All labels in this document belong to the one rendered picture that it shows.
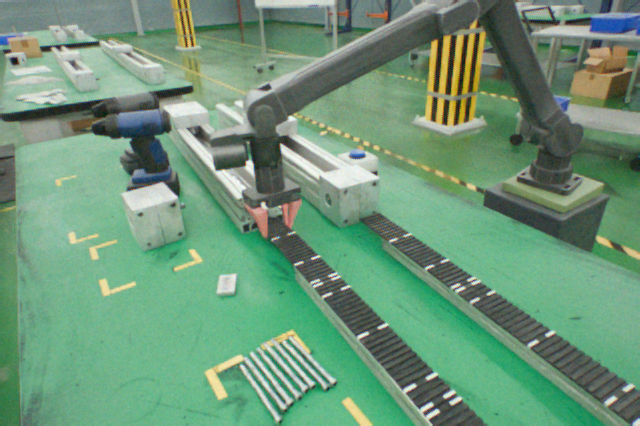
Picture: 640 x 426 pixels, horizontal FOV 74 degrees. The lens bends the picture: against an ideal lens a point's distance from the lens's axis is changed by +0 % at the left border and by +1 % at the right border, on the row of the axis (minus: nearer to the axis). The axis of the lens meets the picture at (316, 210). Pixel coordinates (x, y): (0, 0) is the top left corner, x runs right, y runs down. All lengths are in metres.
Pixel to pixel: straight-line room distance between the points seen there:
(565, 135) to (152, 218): 0.87
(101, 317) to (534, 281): 0.73
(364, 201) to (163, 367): 0.51
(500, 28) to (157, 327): 0.78
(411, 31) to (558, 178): 0.51
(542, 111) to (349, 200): 0.44
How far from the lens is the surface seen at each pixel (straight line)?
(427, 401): 0.56
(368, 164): 1.11
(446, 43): 4.06
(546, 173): 1.10
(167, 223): 0.92
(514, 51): 0.93
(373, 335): 0.62
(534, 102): 1.00
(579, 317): 0.78
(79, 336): 0.78
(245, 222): 0.91
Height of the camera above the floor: 1.25
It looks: 28 degrees down
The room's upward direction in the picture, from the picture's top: 3 degrees counter-clockwise
